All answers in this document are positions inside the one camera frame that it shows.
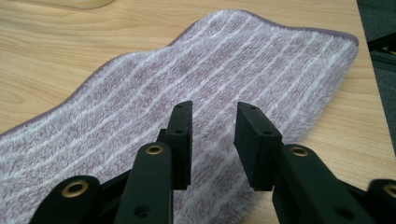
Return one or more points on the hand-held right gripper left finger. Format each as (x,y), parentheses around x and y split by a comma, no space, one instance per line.
(180,140)

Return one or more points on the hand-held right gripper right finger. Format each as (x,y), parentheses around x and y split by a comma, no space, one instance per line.
(255,146)

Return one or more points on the purple white striped towel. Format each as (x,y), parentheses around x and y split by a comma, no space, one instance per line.
(199,93)

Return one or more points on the dark metal stand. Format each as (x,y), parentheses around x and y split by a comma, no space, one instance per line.
(382,46)

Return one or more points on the cream round object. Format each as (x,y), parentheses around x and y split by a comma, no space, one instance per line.
(88,3)

